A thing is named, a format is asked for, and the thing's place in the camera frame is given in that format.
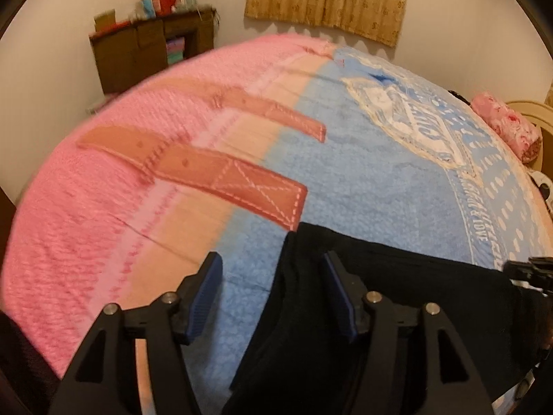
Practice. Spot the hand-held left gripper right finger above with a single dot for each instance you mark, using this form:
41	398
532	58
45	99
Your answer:
339	300

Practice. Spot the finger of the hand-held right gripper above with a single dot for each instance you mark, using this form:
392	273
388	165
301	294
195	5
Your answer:
529	270

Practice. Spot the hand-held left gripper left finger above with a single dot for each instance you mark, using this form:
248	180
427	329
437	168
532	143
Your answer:
207	296

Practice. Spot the black pants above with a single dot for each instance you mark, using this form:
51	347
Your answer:
432	276

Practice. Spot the pink and blue printed blanket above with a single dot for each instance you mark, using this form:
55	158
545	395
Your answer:
367	181

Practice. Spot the pink floral pillow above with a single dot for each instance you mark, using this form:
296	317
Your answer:
505	125

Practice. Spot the stack of pastel boxes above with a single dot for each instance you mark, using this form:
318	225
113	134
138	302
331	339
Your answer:
175	49

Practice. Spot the brown wooden desk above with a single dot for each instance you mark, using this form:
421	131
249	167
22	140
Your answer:
129	52

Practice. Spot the tan cardboard card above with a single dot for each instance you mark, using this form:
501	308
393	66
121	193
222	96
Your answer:
105	20

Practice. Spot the light blue box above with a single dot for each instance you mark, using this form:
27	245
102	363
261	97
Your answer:
150	5

